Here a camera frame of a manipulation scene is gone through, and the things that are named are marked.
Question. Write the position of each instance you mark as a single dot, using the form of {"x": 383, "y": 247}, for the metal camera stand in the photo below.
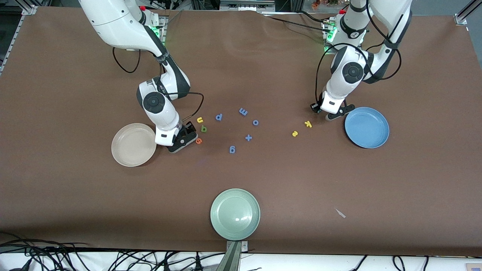
{"x": 231, "y": 258}

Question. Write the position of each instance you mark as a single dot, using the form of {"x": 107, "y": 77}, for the white paper scrap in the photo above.
{"x": 340, "y": 213}

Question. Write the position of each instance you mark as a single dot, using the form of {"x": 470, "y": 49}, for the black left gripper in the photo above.
{"x": 315, "y": 107}

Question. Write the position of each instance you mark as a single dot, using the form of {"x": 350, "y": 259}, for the beige round plate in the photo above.
{"x": 131, "y": 146}

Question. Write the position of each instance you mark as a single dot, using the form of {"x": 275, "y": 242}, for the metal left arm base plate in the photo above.
{"x": 326, "y": 37}

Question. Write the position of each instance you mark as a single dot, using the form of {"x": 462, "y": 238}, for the brown table cover sheet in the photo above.
{"x": 263, "y": 177}

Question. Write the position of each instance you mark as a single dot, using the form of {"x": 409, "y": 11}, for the grey metal rail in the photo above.
{"x": 246, "y": 5}

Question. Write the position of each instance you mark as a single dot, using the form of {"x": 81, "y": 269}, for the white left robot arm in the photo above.
{"x": 352, "y": 71}

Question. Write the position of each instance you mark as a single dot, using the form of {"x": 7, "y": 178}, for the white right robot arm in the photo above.
{"x": 113, "y": 22}

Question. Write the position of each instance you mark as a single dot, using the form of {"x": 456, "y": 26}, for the orange background clutter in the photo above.
{"x": 324, "y": 3}

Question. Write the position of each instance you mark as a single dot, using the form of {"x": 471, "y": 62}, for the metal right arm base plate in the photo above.
{"x": 164, "y": 22}

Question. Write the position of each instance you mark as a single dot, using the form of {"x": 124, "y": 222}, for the green round plate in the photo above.
{"x": 235, "y": 214}

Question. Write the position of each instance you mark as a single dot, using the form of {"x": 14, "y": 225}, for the aluminium frame profile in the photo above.
{"x": 28, "y": 10}
{"x": 465, "y": 17}

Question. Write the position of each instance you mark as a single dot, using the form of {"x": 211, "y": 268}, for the blue round plate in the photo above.
{"x": 366, "y": 127}

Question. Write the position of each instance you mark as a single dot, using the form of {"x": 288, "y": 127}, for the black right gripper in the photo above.
{"x": 188, "y": 131}

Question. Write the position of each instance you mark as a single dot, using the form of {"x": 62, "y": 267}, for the blue foam letter m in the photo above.
{"x": 243, "y": 111}

